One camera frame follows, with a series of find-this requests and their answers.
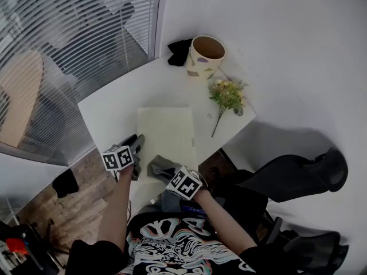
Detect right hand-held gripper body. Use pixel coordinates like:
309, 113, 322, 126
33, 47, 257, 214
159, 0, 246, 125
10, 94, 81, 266
166, 166, 209, 202

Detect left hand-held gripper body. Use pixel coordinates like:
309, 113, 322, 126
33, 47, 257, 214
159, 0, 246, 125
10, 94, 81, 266
100, 145, 142, 181

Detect grey cloth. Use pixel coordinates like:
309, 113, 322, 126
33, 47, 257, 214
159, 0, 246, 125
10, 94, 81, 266
147, 154, 183, 180

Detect pale yellow placemat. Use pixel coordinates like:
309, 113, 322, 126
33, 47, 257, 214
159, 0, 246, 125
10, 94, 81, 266
136, 106, 199, 184

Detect person's right forearm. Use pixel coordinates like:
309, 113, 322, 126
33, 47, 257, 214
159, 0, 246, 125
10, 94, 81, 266
193, 189, 257, 254

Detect person's left forearm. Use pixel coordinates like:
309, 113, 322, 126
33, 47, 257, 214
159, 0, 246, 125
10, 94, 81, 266
96, 166, 134, 252

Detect person's grey trousers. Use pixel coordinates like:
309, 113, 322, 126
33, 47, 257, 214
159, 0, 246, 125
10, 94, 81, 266
162, 190, 184, 213

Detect blue waist device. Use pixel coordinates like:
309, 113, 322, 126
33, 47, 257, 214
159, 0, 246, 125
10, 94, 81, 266
180, 201, 206, 215

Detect white square table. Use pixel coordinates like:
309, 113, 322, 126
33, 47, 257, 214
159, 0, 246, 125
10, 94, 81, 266
77, 53, 257, 211

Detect black pouch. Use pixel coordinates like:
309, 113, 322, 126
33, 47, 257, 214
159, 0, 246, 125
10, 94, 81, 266
52, 168, 80, 199

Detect person's black printed t-shirt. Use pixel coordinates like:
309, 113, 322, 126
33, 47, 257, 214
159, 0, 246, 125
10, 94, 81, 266
65, 212, 287, 275

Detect artificial yellow flower bouquet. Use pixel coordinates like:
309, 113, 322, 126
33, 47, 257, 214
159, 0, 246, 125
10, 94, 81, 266
208, 78, 249, 139

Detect cream patterned paper bucket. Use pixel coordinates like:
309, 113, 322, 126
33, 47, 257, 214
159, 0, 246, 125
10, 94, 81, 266
185, 35, 227, 81

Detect black crumpled fabric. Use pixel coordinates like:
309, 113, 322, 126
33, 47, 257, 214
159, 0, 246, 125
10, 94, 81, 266
167, 38, 193, 67

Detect black mesh office chair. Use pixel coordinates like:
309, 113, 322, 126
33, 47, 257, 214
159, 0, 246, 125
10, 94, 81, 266
266, 216, 350, 275
209, 146, 349, 240

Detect tan wooden table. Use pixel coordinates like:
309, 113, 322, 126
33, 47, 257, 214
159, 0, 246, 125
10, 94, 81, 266
0, 50, 44, 148

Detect black wheeled stand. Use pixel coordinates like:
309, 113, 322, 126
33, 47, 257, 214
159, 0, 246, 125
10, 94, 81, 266
0, 219, 71, 275

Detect red plastic object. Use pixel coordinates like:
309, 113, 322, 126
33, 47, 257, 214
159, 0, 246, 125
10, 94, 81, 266
5, 238, 29, 254

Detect grey window blinds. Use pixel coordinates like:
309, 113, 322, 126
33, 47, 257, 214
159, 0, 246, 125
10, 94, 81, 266
0, 0, 163, 167

